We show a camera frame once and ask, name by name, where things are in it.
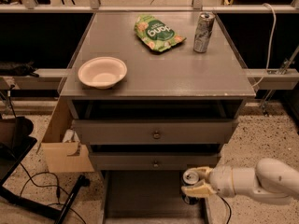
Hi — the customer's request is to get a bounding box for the black floor cable right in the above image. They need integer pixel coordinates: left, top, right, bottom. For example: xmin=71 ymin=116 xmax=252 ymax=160
xmin=220 ymin=196 xmax=233 ymax=224

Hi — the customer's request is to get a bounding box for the grey drawer cabinet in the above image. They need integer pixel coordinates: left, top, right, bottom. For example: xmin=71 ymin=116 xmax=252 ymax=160
xmin=59 ymin=10 xmax=257 ymax=173

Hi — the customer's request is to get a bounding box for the metal railing frame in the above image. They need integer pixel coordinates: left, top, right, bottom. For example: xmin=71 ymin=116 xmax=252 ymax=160
xmin=0 ymin=0 xmax=299 ymax=91

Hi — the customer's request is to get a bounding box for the tall silver drink can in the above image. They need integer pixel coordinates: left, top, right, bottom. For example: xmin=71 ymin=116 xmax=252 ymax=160
xmin=193 ymin=12 xmax=215 ymax=53

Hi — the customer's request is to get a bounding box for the brown cardboard box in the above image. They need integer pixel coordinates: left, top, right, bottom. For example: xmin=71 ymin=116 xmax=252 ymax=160
xmin=41 ymin=99 xmax=93 ymax=173

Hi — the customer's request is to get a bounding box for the white hanging cable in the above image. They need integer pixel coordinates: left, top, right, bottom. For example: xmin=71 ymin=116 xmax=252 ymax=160
xmin=251 ymin=3 xmax=278 ymax=88

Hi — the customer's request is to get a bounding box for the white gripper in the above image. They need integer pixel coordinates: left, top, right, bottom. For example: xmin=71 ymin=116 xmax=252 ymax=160
xmin=181 ymin=166 xmax=258 ymax=198

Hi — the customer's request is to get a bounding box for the black floor cable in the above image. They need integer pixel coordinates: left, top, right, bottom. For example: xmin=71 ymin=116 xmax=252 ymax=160
xmin=18 ymin=161 xmax=88 ymax=224
xmin=220 ymin=196 xmax=233 ymax=224

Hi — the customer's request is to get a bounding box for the grey middle drawer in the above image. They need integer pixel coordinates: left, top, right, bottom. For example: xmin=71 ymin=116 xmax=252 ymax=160
xmin=89 ymin=152 xmax=221 ymax=171

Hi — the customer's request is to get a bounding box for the black floor cable left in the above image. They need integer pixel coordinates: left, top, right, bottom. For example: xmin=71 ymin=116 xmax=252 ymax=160
xmin=18 ymin=161 xmax=88 ymax=224

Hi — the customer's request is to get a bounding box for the white paper bowl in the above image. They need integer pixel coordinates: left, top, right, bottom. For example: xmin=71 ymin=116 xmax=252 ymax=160
xmin=78 ymin=57 xmax=127 ymax=89

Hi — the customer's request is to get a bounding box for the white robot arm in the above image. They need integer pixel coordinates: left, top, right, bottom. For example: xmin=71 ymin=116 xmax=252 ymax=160
xmin=181 ymin=158 xmax=299 ymax=205

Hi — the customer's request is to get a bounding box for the blue pepsi can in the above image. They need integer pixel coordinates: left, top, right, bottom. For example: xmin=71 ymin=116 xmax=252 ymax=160
xmin=181 ymin=171 xmax=199 ymax=205

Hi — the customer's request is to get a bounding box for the grey top drawer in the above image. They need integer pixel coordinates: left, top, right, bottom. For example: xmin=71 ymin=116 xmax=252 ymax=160
xmin=72 ymin=120 xmax=238 ymax=145

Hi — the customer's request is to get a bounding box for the black chair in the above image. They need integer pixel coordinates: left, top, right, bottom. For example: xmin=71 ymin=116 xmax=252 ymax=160
xmin=0 ymin=117 xmax=36 ymax=184

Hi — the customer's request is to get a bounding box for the grey open bottom drawer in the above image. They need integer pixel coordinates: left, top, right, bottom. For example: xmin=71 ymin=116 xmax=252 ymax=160
xmin=99 ymin=171 xmax=211 ymax=224

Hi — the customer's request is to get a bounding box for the green chip bag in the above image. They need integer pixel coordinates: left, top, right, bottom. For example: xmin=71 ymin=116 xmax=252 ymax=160
xmin=135 ymin=14 xmax=186 ymax=52

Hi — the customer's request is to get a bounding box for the black floor stand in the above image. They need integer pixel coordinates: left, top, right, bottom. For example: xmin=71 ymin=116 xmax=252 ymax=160
xmin=0 ymin=175 xmax=92 ymax=224

